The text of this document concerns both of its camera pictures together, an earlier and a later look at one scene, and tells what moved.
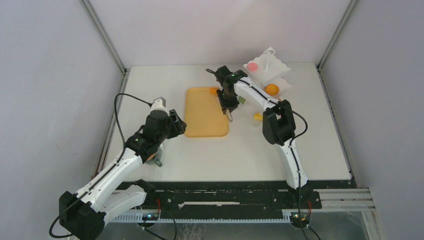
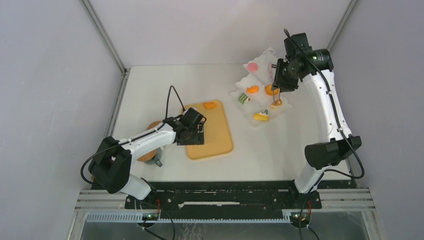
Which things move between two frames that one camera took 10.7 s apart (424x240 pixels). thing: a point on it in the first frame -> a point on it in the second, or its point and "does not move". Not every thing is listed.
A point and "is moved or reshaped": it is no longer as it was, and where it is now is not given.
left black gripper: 178,126 -> 198,138
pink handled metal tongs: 229,115 -> 275,89
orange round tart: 272,89 does not move
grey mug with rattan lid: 155,158 does not move
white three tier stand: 269,71 does not move
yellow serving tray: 204,114 is moved or reshaped
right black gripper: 226,104 -> 279,81
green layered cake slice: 242,99 does not move
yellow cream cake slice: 258,116 does not move
